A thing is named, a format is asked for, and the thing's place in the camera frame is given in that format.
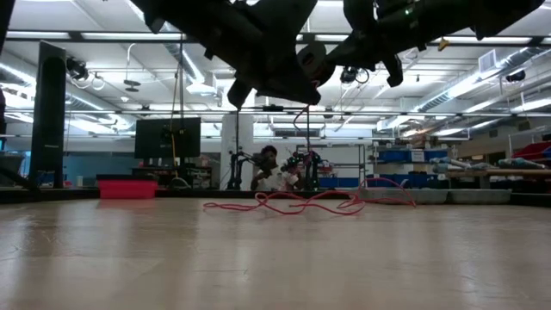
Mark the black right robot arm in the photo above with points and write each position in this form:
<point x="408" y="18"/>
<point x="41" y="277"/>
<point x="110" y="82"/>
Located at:
<point x="465" y="17"/>

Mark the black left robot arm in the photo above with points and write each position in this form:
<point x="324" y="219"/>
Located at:
<point x="172" y="13"/>

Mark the red fabric object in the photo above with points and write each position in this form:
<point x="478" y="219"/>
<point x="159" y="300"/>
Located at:
<point x="534" y="150"/>

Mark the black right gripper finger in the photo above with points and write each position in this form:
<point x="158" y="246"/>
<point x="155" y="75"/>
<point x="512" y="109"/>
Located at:
<point x="344" y="58"/>

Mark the person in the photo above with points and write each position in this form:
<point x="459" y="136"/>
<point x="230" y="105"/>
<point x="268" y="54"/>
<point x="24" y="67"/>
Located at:
<point x="271" y="178"/>

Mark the wooden workbench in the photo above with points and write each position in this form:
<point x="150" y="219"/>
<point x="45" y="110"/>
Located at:
<point x="499" y="173"/>

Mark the black background robot arm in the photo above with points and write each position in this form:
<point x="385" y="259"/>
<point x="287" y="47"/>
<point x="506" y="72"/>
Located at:
<point x="239" y="170"/>
<point x="311" y="165"/>

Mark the blue bin shelf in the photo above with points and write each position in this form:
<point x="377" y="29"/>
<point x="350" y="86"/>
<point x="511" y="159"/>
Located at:
<point x="406" y="156"/>

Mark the black background frame rig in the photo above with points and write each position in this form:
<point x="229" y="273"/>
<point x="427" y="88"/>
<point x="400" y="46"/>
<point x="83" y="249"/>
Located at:
<point x="273" y="108"/>

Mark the black monitor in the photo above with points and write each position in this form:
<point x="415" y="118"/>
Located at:
<point x="168" y="138"/>

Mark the grey tool case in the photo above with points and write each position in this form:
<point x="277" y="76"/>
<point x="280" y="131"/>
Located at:
<point x="473" y="196"/>

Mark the tall black pillar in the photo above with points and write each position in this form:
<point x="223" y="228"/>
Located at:
<point x="49" y="116"/>

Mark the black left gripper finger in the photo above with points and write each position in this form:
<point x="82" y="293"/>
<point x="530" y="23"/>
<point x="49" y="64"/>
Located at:
<point x="297" y="92"/>

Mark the red square plastic bin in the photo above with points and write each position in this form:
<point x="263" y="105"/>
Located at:
<point x="127" y="189"/>

